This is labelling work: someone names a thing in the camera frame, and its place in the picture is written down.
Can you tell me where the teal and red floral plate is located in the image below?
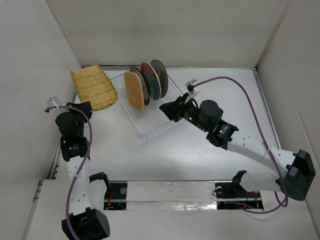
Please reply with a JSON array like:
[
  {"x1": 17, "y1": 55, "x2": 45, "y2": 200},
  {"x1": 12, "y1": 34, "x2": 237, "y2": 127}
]
[{"x1": 140, "y1": 62, "x2": 162, "y2": 100}]

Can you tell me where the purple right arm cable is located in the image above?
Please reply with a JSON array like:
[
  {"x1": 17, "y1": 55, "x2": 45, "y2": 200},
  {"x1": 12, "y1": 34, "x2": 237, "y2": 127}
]
[{"x1": 188, "y1": 76, "x2": 290, "y2": 213}]

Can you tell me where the white wire dish rack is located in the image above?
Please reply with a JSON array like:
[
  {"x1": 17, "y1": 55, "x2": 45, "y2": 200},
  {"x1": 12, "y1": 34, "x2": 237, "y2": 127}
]
[{"x1": 111, "y1": 73, "x2": 183, "y2": 143}]

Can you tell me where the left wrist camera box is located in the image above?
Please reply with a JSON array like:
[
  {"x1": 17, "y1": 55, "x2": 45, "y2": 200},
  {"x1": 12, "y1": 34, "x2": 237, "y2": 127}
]
[{"x1": 47, "y1": 96, "x2": 62, "y2": 107}]

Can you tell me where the brown-rimmed cream plate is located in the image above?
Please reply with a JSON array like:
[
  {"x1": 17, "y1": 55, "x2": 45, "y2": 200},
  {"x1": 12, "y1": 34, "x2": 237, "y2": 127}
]
[{"x1": 130, "y1": 66, "x2": 151, "y2": 106}]

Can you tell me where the orange bamboo tray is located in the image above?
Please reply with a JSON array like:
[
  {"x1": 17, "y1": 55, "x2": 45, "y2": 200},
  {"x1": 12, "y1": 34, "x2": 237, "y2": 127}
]
[{"x1": 124, "y1": 71, "x2": 145, "y2": 111}]

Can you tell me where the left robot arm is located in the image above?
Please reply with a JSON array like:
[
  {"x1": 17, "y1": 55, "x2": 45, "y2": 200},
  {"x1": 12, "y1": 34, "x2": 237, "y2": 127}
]
[{"x1": 55, "y1": 101, "x2": 113, "y2": 240}]

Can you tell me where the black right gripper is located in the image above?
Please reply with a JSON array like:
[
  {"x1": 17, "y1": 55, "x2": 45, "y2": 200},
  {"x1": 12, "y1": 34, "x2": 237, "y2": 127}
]
[{"x1": 158, "y1": 92, "x2": 210, "y2": 133}]

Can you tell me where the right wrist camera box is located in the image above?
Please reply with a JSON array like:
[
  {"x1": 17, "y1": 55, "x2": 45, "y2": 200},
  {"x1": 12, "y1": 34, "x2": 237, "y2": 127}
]
[{"x1": 185, "y1": 79, "x2": 201, "y2": 102}]

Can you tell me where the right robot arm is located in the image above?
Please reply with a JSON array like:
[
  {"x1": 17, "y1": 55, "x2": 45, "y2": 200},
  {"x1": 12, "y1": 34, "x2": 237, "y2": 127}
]
[{"x1": 159, "y1": 93, "x2": 316, "y2": 201}]

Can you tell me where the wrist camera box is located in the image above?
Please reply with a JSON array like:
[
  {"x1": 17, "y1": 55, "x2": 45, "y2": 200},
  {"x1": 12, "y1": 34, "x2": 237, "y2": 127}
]
[
  {"x1": 47, "y1": 96, "x2": 62, "y2": 107},
  {"x1": 185, "y1": 79, "x2": 201, "y2": 102}
]

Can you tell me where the green-rimmed bamboo tray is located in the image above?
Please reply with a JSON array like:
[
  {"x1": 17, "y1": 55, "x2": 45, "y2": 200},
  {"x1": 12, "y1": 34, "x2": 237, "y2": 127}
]
[{"x1": 70, "y1": 64, "x2": 118, "y2": 112}]

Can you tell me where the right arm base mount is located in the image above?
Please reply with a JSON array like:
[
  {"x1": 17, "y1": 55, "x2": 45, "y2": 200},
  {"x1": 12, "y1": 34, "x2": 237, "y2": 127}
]
[{"x1": 212, "y1": 182, "x2": 264, "y2": 210}]

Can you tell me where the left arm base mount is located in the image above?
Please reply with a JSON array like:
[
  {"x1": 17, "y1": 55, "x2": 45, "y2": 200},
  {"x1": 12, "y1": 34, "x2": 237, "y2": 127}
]
[{"x1": 91, "y1": 180, "x2": 128, "y2": 211}]

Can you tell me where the grey reindeer plate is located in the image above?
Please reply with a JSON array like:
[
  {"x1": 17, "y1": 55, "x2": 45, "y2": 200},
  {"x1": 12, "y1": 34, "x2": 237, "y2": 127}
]
[{"x1": 150, "y1": 59, "x2": 169, "y2": 99}]

